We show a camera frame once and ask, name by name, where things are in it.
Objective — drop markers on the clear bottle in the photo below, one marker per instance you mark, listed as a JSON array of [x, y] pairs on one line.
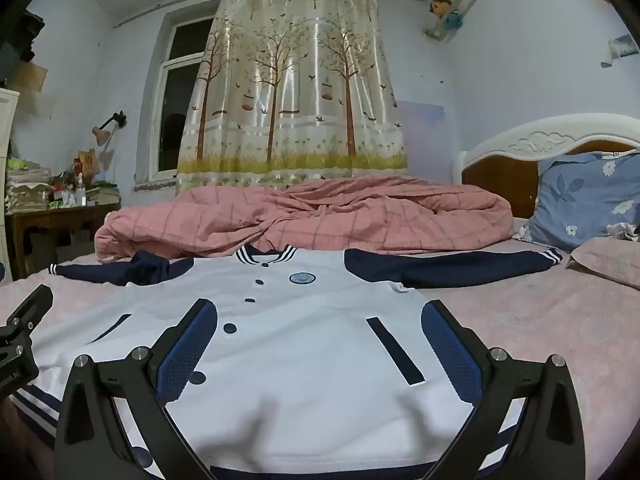
[[80, 192]]

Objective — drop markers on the tree print curtain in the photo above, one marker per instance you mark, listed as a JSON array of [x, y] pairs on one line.
[[290, 85]]

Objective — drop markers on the white framed window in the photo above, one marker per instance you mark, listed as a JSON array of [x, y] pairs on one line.
[[172, 110]]

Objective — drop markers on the blue floral pillow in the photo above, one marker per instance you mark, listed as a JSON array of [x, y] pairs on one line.
[[580, 195]]

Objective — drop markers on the wooden desk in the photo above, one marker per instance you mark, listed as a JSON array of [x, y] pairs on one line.
[[50, 220]]

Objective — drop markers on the white and navy jacket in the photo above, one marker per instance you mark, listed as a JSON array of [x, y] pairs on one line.
[[300, 360]]

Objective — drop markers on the pink checked quilt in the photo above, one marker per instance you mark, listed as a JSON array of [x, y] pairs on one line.
[[300, 220]]

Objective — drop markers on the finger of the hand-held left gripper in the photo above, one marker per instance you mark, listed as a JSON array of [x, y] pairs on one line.
[[35, 305]]

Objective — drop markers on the pink wall lamp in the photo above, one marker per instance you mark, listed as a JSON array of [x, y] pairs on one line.
[[100, 135]]

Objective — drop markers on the white carved bed headboard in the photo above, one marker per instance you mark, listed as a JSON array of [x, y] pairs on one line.
[[540, 140]]

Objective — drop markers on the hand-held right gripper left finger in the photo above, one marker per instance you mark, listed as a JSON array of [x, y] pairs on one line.
[[190, 350]]

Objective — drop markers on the dark hanging cloth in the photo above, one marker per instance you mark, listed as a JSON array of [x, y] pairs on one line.
[[20, 40]]

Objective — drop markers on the white floral cloth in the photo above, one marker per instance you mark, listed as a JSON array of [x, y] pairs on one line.
[[622, 231]]

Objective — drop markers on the wall doll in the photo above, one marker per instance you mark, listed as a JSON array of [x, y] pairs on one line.
[[445, 10]]

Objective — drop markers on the pink pillow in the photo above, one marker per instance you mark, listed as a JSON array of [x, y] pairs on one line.
[[610, 260]]

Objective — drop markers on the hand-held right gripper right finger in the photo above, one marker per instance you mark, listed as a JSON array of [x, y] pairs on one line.
[[450, 355]]

